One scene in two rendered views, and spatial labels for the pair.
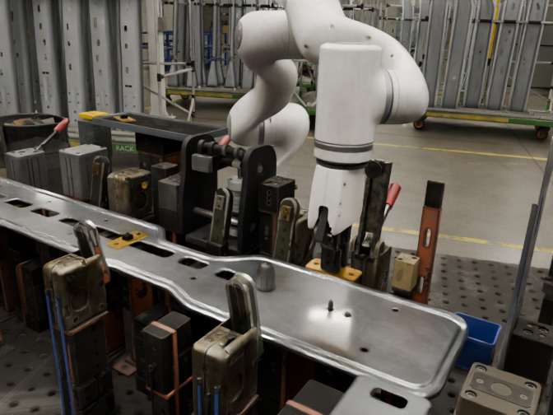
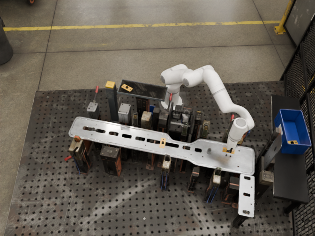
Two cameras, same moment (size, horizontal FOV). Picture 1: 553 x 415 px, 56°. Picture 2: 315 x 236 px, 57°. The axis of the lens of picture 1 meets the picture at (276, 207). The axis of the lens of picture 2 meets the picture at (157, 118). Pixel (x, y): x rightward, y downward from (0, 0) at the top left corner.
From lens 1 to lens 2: 1.59 m
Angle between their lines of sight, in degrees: 37
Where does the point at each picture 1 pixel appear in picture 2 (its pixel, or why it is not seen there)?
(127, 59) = not seen: outside the picture
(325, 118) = (235, 136)
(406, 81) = (251, 125)
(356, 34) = (236, 109)
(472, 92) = not seen: outside the picture
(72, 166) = (124, 116)
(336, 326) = (229, 160)
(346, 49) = (242, 129)
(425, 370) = (251, 168)
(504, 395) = (268, 177)
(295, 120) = not seen: hidden behind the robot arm
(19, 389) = (139, 181)
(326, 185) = (233, 145)
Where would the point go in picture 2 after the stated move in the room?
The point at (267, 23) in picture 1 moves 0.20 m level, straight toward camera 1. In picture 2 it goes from (196, 80) to (210, 102)
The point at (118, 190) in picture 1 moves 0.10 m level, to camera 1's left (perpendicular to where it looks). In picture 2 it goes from (146, 122) to (133, 126)
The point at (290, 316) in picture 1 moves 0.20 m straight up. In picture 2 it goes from (219, 160) to (225, 146)
